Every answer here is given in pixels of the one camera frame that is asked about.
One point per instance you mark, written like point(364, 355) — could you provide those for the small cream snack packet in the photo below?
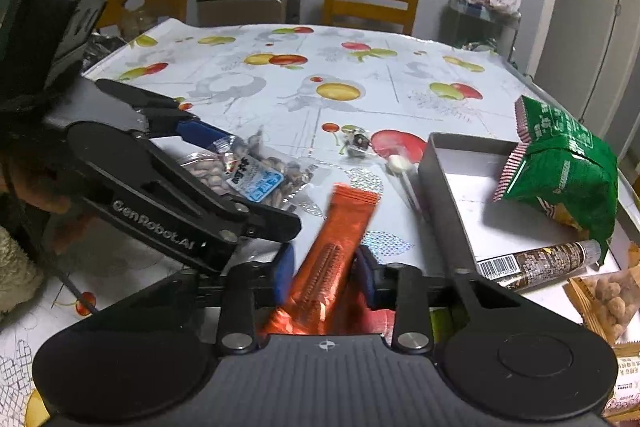
point(625, 382)

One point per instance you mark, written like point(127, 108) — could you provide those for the white wardrobe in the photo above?
point(575, 32)

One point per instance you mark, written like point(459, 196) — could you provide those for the brown snack tube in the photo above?
point(540, 262)

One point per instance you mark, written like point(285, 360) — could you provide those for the metal rack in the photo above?
point(475, 27)

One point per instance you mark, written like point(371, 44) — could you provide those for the black plastic bag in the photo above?
point(102, 49)

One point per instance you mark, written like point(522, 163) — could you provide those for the white wrapped lollipop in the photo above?
point(401, 164)

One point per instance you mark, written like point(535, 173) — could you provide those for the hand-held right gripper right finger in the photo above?
point(367, 279)

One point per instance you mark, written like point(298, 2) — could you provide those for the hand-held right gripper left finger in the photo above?
point(285, 269)

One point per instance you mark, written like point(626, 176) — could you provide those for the person's left forearm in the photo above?
point(17, 272)

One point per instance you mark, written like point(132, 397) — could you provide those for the long orange snack bar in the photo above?
point(335, 237)

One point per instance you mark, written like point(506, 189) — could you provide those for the beige cabinet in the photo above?
point(245, 7)

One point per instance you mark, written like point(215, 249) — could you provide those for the grey shallow box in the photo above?
point(465, 192)

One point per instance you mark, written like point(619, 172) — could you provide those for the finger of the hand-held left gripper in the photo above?
point(200, 132)
point(270, 224)

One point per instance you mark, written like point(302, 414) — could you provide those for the orange-edged peanut packet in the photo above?
point(610, 302)

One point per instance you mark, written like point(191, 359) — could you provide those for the yellow wooden chair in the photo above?
point(370, 2)
point(160, 2)

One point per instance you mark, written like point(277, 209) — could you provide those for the clear packet of nuts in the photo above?
point(270, 167)

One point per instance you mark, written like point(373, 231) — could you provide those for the green snack bag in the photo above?
point(565, 172)

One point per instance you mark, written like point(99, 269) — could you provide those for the fruit-printed tablecloth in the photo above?
point(300, 72)

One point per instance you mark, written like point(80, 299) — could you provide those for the person's left hand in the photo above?
point(40, 182)

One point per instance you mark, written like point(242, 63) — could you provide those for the small dark wrapped candy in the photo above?
point(356, 140)

